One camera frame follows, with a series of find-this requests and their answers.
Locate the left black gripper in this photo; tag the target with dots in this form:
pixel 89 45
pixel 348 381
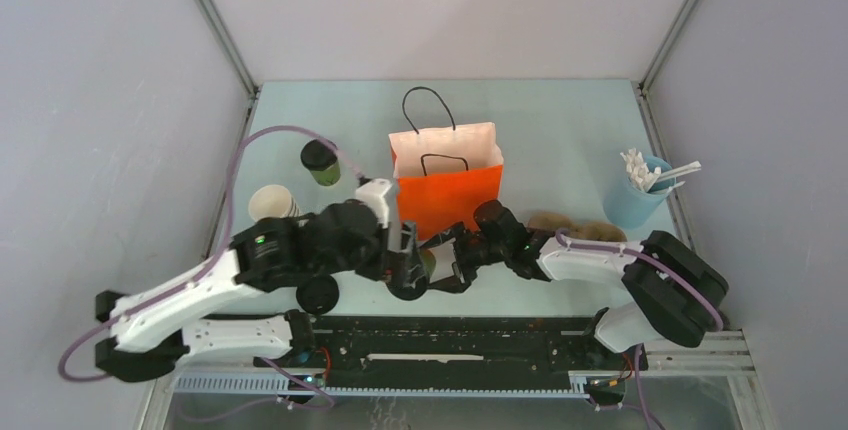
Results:
pixel 395 267

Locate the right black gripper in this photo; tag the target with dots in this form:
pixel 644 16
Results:
pixel 462 271

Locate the orange paper bag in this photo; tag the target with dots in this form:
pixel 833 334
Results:
pixel 445 173

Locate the brown pulp cup carrier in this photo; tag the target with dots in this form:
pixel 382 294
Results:
pixel 584 230

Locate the black coffee cup lid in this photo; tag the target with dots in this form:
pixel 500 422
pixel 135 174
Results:
pixel 318 155

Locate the green paper coffee cup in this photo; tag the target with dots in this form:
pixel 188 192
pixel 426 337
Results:
pixel 328 176

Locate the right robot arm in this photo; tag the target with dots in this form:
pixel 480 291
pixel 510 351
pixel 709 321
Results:
pixel 674 294

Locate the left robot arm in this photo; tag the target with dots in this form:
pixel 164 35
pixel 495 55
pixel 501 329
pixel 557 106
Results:
pixel 256 299

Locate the stack of black lids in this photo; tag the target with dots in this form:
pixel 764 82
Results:
pixel 319 295

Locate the stack of paper cups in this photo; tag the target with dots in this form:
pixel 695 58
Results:
pixel 272 201

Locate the blue cup of stirrers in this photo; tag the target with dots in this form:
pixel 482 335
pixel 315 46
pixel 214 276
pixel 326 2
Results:
pixel 645 182

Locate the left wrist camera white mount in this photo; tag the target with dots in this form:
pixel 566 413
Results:
pixel 380 195

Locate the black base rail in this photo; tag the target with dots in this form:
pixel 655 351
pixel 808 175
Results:
pixel 458 353

